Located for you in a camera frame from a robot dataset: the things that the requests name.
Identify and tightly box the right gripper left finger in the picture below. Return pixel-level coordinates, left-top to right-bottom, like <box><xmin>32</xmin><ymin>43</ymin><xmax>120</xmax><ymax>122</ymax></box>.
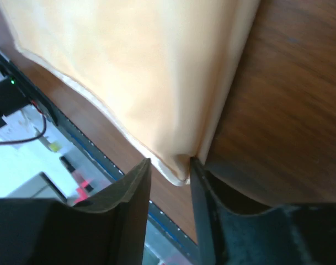
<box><xmin>0</xmin><ymin>158</ymin><xmax>151</xmax><ymax>264</ymax></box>

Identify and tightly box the peach satin napkin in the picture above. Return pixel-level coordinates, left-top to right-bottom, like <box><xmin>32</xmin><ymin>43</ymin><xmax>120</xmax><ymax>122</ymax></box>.
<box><xmin>0</xmin><ymin>1</ymin><xmax>259</xmax><ymax>186</ymax></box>

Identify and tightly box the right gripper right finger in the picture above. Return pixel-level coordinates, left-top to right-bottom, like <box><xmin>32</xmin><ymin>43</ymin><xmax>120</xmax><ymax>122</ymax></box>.
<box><xmin>190</xmin><ymin>157</ymin><xmax>336</xmax><ymax>264</ymax></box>

